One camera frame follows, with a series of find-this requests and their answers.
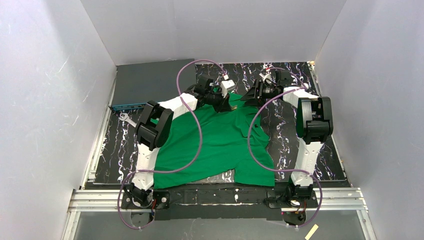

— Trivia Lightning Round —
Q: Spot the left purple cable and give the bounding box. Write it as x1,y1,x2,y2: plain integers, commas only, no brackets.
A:
117,59,230,231

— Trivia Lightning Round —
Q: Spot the grey network switch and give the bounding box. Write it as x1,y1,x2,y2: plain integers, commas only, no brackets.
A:
109,59,193,111

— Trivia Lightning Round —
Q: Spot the yellow tape strip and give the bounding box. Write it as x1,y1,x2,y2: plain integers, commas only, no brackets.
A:
304,224,319,240

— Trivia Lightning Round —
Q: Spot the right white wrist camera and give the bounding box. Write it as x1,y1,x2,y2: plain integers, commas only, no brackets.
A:
259,67,275,86

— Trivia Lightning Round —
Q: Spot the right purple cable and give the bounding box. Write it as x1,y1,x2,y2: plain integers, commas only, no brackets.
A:
247,67,324,229

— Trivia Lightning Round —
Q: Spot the green polo shirt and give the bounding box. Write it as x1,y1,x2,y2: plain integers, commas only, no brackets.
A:
153,93,275,189

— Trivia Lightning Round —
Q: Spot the silver wrench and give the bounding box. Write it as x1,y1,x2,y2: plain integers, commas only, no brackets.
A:
118,112,137,128

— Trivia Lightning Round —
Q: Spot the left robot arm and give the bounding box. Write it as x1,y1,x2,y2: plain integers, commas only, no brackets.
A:
120,75,236,208

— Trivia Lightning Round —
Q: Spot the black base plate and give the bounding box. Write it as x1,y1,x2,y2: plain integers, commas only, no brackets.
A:
120,182,318,221

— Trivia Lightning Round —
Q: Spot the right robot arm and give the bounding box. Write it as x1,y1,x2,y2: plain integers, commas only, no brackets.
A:
241,67,334,188

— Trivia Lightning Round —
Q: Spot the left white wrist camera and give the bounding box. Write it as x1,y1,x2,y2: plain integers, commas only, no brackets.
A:
219,74,236,98

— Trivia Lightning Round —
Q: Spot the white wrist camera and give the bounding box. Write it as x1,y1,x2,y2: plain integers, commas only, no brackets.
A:
219,74,236,98
259,67,275,86

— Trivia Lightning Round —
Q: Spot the purple cable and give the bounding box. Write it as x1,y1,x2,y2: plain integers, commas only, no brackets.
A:
247,67,324,229
117,59,230,231

